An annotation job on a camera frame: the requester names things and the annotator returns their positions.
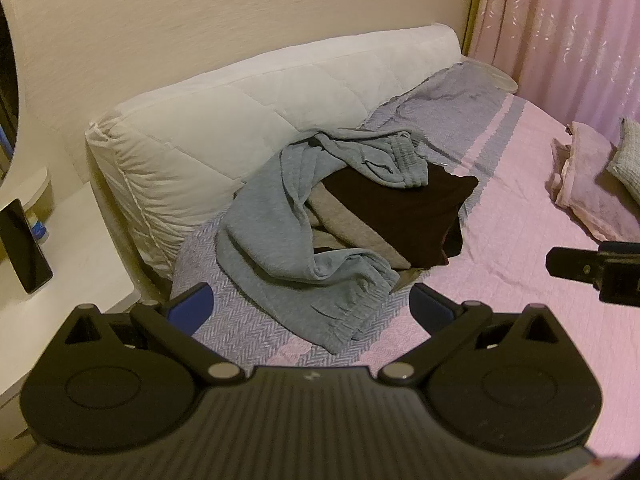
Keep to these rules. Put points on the white nightstand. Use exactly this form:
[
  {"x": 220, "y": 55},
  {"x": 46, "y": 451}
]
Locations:
[{"x": 75, "y": 260}]

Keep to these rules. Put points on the black smartphone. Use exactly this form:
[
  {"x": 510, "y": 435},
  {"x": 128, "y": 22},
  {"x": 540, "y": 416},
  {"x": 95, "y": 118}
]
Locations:
[{"x": 25, "y": 250}]

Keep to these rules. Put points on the small jar with blue label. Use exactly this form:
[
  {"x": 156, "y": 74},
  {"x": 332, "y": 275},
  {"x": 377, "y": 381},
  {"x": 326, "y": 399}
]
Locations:
[{"x": 39, "y": 230}]

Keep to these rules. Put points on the grey garment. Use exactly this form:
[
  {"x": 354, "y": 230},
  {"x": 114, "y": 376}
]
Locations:
[{"x": 345, "y": 222}]

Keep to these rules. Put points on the black garment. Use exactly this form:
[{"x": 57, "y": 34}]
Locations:
[{"x": 400, "y": 210}]

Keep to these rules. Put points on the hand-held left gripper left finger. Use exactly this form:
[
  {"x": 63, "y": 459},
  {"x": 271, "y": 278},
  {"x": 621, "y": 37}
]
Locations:
[{"x": 192, "y": 306}]

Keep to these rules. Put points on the light blue sweatpants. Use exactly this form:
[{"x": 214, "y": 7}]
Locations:
[{"x": 265, "y": 220}]

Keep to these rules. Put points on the olive window frame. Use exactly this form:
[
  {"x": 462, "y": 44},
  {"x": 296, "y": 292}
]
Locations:
[{"x": 472, "y": 10}]

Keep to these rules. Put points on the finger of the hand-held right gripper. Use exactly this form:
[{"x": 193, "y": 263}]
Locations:
[{"x": 575, "y": 262}]

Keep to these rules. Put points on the pink and lavender bedspread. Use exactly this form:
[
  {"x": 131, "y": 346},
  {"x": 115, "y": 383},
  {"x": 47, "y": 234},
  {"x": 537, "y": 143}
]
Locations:
[{"x": 500, "y": 260}]

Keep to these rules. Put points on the round wall mirror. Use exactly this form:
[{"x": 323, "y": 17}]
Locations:
[{"x": 6, "y": 85}]

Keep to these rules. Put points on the folded pink cloth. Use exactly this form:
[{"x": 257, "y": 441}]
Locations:
[{"x": 590, "y": 185}]

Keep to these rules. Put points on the pink curtain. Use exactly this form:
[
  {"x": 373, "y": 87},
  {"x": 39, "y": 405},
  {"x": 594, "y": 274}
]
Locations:
[{"x": 560, "y": 25}]

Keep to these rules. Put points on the white quilted headboard cushion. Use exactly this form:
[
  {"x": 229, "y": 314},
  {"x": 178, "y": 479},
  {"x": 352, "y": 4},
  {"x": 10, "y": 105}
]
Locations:
[{"x": 225, "y": 110}]

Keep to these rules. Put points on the grey-green knitted pillow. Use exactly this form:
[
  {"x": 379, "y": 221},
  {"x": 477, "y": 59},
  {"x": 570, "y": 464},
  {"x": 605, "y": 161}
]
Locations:
[{"x": 627, "y": 160}]

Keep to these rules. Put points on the translucent plastic cover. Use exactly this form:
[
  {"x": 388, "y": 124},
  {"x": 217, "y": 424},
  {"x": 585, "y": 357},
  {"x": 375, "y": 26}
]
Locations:
[{"x": 492, "y": 76}]

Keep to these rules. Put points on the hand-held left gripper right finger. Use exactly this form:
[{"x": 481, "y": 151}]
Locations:
[{"x": 425, "y": 306}]

